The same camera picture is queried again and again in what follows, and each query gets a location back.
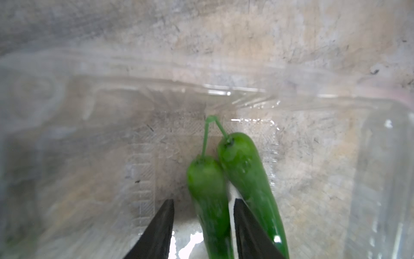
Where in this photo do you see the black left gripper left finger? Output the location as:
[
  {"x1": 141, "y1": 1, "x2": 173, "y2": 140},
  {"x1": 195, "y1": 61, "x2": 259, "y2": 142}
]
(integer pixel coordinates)
[{"x1": 124, "y1": 199, "x2": 175, "y2": 259}]

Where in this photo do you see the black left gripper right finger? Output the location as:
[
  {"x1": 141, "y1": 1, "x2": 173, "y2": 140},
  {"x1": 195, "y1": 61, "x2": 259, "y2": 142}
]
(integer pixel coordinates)
[{"x1": 234, "y1": 199, "x2": 284, "y2": 259}]

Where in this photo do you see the green pepper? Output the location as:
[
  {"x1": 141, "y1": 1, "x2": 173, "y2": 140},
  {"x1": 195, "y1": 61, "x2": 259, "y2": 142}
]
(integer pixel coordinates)
[
  {"x1": 212, "y1": 116, "x2": 290, "y2": 259},
  {"x1": 187, "y1": 115, "x2": 234, "y2": 259}
]

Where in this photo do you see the clear pepper clamshell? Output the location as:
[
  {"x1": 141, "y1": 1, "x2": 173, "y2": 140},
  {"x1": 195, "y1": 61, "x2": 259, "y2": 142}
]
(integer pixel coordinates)
[{"x1": 1, "y1": 49, "x2": 414, "y2": 259}]

